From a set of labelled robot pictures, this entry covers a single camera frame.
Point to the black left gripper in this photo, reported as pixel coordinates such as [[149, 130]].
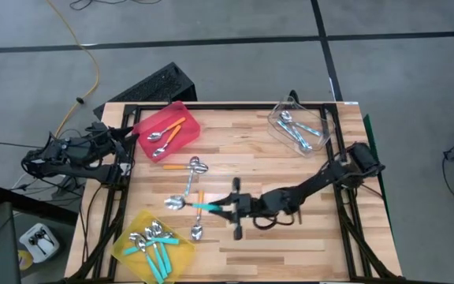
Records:
[[103, 141]]

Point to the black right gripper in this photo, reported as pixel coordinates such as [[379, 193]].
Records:
[[248, 207]]

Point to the red translucent plastic bin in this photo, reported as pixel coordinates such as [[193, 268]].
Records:
[[187, 134]]

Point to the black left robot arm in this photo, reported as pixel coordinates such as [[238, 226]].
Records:
[[61, 158]]

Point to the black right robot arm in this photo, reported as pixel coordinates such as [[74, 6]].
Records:
[[317, 181]]

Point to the yellow translucent plastic bin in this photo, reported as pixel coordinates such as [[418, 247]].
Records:
[[186, 248]]

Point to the black perforated box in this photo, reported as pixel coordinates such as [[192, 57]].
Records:
[[152, 87]]

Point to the black floor beam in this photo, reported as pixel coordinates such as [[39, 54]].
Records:
[[34, 205]]

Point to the clear plastic bin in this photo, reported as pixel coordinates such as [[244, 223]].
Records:
[[313, 118]]

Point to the small black clamp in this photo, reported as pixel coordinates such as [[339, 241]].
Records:
[[294, 95]]

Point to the white tray with earphones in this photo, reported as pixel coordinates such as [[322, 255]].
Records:
[[49, 252]]

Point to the green panel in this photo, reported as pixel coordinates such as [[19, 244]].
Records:
[[367, 124]]

